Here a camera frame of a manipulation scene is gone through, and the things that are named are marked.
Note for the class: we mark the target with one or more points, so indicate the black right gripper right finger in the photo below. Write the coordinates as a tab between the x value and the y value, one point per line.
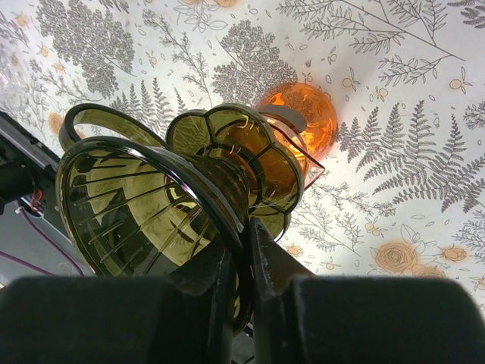
300	317

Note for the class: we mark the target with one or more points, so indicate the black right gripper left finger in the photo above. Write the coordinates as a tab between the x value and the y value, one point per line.
184	317

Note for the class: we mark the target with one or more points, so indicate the floral table mat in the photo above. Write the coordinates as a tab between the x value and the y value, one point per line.
392	93

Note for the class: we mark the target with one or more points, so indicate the olive green glass dripper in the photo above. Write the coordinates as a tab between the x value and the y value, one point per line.
134	203

